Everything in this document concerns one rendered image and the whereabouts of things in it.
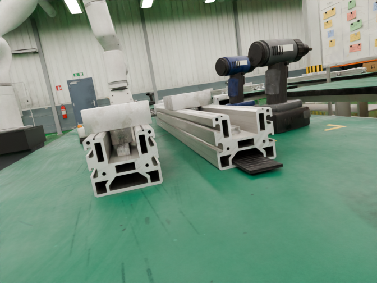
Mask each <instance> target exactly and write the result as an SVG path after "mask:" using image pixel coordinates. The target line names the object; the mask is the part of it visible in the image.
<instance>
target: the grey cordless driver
mask: <svg viewBox="0 0 377 283"><path fill-rule="evenodd" d="M311 50H312V48H309V46H308V45H307V44H305V43H303V42H302V41H300V39H290V38H287V39H270V40H260V41H255V42H253V43H252V44H251V45H250V47H249V51H248V58H249V61H250V63H251V64H252V65H253V66H254V67H265V66H267V67H268V69H267V71H266V72H265V94H266V104H264V105H261V106H260V107H270V108H271V109H272V116H267V117H266V120H268V121H273V128H274V134H279V133H283V132H286V131H290V130H293V129H297V128H299V127H303V126H307V125H309V124H310V117H311V110H310V109H309V107H308V106H302V100H299V99H298V100H287V78H288V66H287V65H289V64H290V63H292V62H297V61H299V60H300V59H301V58H302V57H303V56H305V55H307V54H308V52H309V51H311Z"/></svg>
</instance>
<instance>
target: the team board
mask: <svg viewBox="0 0 377 283"><path fill-rule="evenodd" d="M318 5H319V24H320V42H321V61H322V68H326V74H327V83H331V79H330V67H332V66H338V65H345V64H349V63H355V62H361V61H368V60H374V59H377V0H318ZM328 113H329V116H335V115H333V110H332V102H328Z"/></svg>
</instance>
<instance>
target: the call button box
mask: <svg viewBox="0 0 377 283"><path fill-rule="evenodd" d="M77 132H78V135H79V138H80V144H83V141H84V140H85V139H86V138H87V137H88V136H89V135H90V134H87V135H86V134H85V129H84V126H82V127H81V128H78V129H77Z"/></svg>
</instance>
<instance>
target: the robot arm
mask: <svg viewBox="0 0 377 283"><path fill-rule="evenodd" d="M37 3H38V0H1V1H0V133H6V132H9V131H15V130H21V129H27V128H30V127H33V125H28V126H24V124H23V122H22V118H21V115H20V111H19V107H18V104H17V100H16V97H15V92H14V90H13V86H12V82H11V79H10V67H11V62H12V53H11V49H10V47H9V45H8V43H7V42H6V41H5V40H4V39H3V38H2V37H1V36H3V35H5V34H6V33H8V32H9V31H11V30H13V29H15V28H17V27H18V26H20V25H21V24H22V23H23V22H24V21H25V20H26V19H27V18H28V17H29V16H30V15H31V14H32V12H33V11H34V10H35V8H36V6H37ZM83 3H84V6H85V9H86V13H87V15H88V18H89V21H90V25H91V28H92V30H93V33H94V35H95V37H96V39H97V41H98V42H99V43H100V45H101V46H102V47H103V49H104V51H105V52H104V53H103V60H104V65H105V70H106V74H107V79H108V85H109V89H112V90H111V91H110V92H109V98H110V103H111V105H115V104H121V103H128V102H133V98H132V94H131V91H130V89H128V88H127V86H128V85H129V82H127V74H128V65H127V61H126V57H125V54H124V51H123V48H122V46H121V43H120V41H119V38H118V36H117V35H116V33H115V30H114V28H113V24H112V20H111V17H110V14H109V11H108V7H107V3H106V1H105V0H83Z"/></svg>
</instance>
